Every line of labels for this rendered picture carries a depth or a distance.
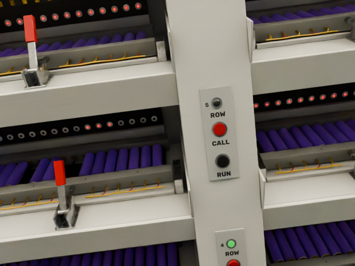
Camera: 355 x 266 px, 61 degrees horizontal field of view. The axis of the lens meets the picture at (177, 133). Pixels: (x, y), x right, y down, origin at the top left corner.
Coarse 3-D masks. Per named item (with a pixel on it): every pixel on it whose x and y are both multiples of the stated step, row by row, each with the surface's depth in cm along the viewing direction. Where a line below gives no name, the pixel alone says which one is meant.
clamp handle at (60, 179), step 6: (54, 162) 42; (60, 162) 42; (54, 168) 42; (60, 168) 42; (60, 174) 42; (60, 180) 42; (60, 186) 42; (60, 192) 42; (60, 198) 42; (66, 198) 42; (60, 204) 42; (66, 204) 42; (60, 210) 42; (66, 210) 42
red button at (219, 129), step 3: (219, 123) 38; (216, 126) 38; (219, 126) 38; (222, 126) 38; (213, 129) 38; (216, 129) 38; (219, 129) 38; (222, 129) 38; (225, 129) 38; (216, 132) 38; (219, 132) 38; (222, 132) 38; (219, 135) 39
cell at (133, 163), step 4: (132, 148) 54; (136, 148) 54; (132, 152) 53; (136, 152) 53; (132, 156) 52; (136, 156) 52; (132, 160) 51; (136, 160) 51; (128, 164) 50; (132, 164) 50; (136, 164) 50; (128, 168) 49; (132, 168) 49
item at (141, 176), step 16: (80, 176) 48; (96, 176) 47; (112, 176) 47; (128, 176) 46; (144, 176) 47; (160, 176) 47; (0, 192) 47; (16, 192) 46; (32, 192) 47; (48, 192) 47; (80, 192) 47
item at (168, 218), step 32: (160, 128) 56; (96, 192) 48; (128, 192) 47; (0, 224) 44; (32, 224) 43; (96, 224) 42; (128, 224) 41; (160, 224) 41; (192, 224) 42; (0, 256) 43; (32, 256) 43
